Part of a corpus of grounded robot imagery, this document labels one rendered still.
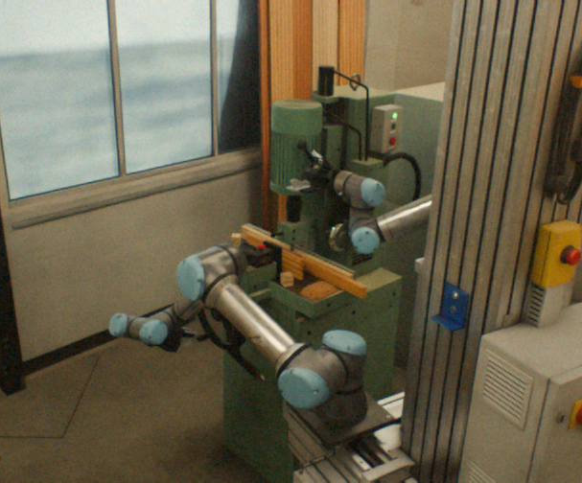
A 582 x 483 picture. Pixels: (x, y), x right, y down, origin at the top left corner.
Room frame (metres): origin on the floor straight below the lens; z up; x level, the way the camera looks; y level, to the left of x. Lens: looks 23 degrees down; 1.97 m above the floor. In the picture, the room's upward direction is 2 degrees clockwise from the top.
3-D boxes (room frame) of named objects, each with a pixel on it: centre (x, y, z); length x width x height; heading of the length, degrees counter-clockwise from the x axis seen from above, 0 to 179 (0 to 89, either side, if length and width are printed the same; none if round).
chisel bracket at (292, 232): (2.35, -0.02, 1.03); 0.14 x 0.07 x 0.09; 134
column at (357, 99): (2.54, -0.21, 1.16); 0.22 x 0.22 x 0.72; 44
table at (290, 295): (2.27, 0.08, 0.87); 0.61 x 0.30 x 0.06; 44
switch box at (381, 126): (2.46, -0.33, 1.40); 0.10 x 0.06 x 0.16; 134
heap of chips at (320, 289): (2.11, -0.10, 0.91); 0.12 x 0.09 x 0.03; 134
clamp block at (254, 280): (2.22, 0.15, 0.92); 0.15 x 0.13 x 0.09; 44
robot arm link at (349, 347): (1.55, -0.15, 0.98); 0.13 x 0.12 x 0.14; 142
